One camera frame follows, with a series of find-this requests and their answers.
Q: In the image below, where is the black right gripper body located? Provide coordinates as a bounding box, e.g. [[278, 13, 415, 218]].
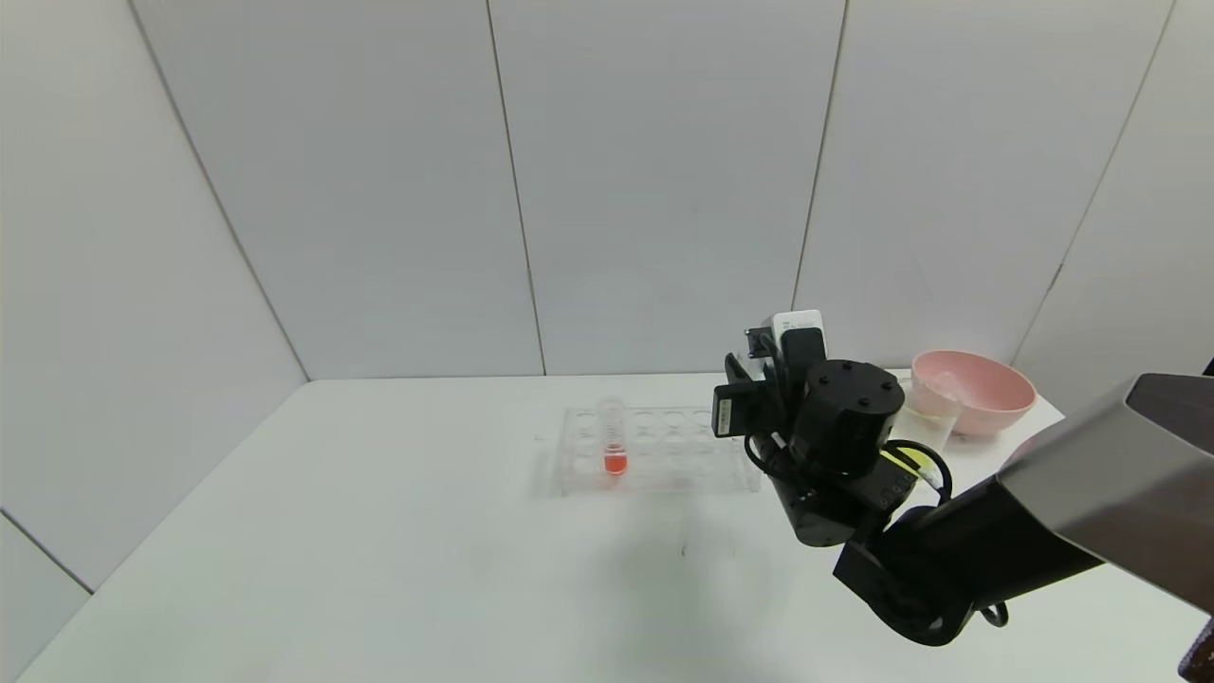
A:
[[711, 380, 772, 438]]

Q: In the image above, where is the clear plastic test tube rack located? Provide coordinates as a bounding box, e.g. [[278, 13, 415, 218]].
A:
[[554, 405, 765, 497]]

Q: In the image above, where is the test tube with red pigment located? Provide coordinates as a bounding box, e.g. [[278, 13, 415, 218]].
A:
[[595, 397, 630, 478]]

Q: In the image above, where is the clear glass beaker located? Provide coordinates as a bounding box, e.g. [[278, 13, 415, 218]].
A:
[[880, 378, 960, 477]]

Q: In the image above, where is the pink bowl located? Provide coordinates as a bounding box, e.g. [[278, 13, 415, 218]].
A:
[[910, 350, 1038, 438]]

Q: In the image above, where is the black camera cable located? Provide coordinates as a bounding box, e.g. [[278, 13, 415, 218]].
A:
[[744, 326, 790, 456]]

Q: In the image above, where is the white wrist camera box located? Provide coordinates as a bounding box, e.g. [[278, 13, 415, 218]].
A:
[[769, 309, 827, 367]]

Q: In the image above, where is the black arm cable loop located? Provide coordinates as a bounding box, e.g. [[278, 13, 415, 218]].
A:
[[880, 437, 955, 505]]

